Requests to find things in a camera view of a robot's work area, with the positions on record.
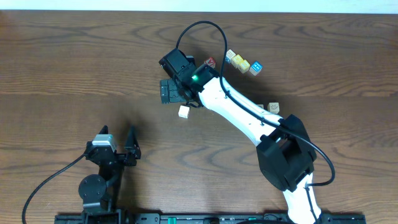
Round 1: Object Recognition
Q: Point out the green letter Z block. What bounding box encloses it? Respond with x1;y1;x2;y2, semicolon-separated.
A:
178;105;190;119

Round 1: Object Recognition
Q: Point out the plain drawing wooden block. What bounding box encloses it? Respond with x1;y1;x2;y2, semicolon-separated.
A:
267;102;280;114

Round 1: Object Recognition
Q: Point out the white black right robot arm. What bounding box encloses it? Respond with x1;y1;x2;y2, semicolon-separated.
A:
160;65;321;223

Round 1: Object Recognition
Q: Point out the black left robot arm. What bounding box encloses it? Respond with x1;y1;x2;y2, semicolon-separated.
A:
78;126;141;224

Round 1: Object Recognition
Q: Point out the red letter A block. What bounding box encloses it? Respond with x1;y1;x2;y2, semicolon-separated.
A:
204;57;216;68

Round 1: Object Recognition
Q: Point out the blue letter X block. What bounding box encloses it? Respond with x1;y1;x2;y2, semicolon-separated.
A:
225;49;236;63

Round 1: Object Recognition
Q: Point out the yellow topped wooden block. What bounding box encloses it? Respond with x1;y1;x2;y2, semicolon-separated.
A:
231;54;244;68

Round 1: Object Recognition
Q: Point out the blue topped wooden block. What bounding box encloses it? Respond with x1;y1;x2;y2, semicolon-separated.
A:
249;61;262;76

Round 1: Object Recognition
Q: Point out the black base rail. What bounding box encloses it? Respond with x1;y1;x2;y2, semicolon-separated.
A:
54;211;367;224

